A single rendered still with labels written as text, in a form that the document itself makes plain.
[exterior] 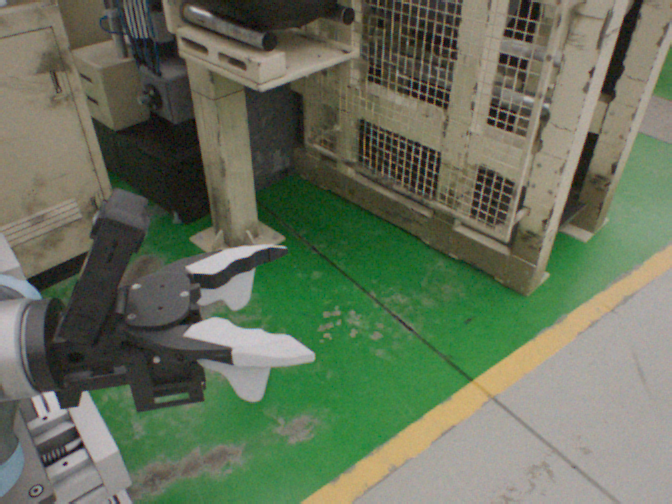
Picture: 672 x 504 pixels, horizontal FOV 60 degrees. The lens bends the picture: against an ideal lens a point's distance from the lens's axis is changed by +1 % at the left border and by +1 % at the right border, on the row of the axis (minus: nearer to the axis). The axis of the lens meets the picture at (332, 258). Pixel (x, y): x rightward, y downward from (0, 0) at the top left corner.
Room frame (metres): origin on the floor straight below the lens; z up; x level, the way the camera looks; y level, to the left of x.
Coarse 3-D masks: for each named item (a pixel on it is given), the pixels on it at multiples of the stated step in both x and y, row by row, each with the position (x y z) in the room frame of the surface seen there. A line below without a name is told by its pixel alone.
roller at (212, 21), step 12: (192, 12) 1.61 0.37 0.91; (204, 12) 1.59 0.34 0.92; (216, 12) 1.57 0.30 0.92; (204, 24) 1.57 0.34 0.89; (216, 24) 1.53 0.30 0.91; (228, 24) 1.50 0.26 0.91; (240, 24) 1.48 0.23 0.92; (240, 36) 1.47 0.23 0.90; (252, 36) 1.43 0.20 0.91; (264, 36) 1.41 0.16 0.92; (276, 36) 1.43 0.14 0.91; (264, 48) 1.41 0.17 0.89
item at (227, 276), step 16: (224, 256) 0.39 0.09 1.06; (240, 256) 0.39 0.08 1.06; (256, 256) 0.39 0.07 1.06; (272, 256) 0.40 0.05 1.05; (192, 272) 0.36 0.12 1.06; (208, 272) 0.36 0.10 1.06; (224, 272) 0.37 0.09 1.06; (240, 272) 0.38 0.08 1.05; (208, 288) 0.36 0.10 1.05; (224, 288) 0.38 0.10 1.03; (240, 288) 0.39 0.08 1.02; (208, 304) 0.36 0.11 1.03; (240, 304) 0.38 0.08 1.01
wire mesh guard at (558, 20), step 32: (352, 0) 1.87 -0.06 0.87; (448, 0) 1.63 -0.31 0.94; (544, 0) 1.43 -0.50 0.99; (384, 32) 1.77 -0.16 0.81; (416, 32) 1.69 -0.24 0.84; (448, 64) 1.61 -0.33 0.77; (544, 64) 1.41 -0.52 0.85; (352, 96) 1.86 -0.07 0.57; (480, 96) 1.52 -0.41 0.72; (544, 96) 1.41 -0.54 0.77; (352, 128) 1.86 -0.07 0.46; (416, 128) 1.67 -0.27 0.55; (448, 128) 1.59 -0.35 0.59; (416, 192) 1.65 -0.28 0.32; (480, 192) 1.49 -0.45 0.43; (480, 224) 1.47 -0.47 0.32
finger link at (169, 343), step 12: (144, 336) 0.28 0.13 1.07; (156, 336) 0.28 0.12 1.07; (168, 336) 0.28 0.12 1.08; (180, 336) 0.28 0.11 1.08; (156, 348) 0.27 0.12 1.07; (168, 348) 0.27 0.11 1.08; (180, 348) 0.27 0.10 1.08; (192, 348) 0.27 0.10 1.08; (204, 348) 0.27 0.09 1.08; (216, 348) 0.27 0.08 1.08; (228, 348) 0.26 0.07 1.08; (168, 360) 0.27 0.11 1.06; (180, 360) 0.27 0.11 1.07; (192, 360) 0.26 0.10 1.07; (216, 360) 0.27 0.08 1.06; (228, 360) 0.26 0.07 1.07
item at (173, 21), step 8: (168, 0) 1.62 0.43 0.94; (176, 0) 1.64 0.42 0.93; (184, 0) 1.65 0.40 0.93; (192, 0) 1.67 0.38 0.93; (168, 8) 1.62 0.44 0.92; (176, 8) 1.63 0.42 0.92; (168, 16) 1.62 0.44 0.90; (176, 16) 1.63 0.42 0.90; (168, 24) 1.63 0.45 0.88; (176, 24) 1.63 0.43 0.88; (184, 24) 1.65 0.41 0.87; (192, 24) 1.66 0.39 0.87; (176, 32) 1.63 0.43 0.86
